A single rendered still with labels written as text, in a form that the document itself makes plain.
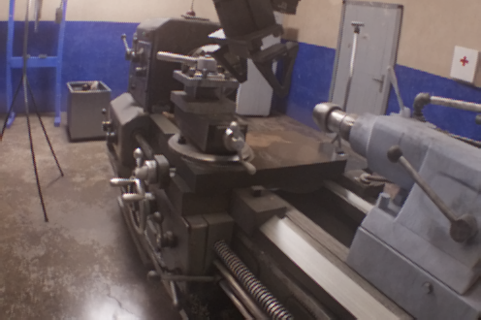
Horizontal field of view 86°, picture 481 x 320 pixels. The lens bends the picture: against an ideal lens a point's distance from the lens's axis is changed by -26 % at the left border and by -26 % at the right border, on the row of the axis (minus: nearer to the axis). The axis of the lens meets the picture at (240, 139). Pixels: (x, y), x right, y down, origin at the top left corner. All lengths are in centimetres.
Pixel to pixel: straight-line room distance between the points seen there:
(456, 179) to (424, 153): 10
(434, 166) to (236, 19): 47
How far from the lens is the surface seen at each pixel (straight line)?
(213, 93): 106
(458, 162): 67
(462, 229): 62
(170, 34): 167
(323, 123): 94
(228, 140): 88
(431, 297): 68
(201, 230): 90
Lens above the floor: 128
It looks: 18 degrees down
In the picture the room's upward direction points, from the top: 9 degrees clockwise
